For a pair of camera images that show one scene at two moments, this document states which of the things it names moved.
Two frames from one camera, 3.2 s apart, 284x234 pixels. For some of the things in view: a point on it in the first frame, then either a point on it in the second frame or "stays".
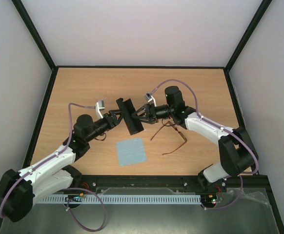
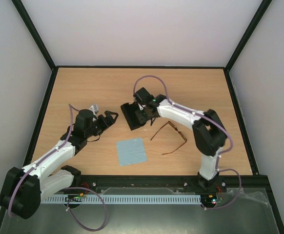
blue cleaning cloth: x=131 y=151 stays
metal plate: x=242 y=210 stays
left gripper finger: x=116 y=122 -> x=109 y=120
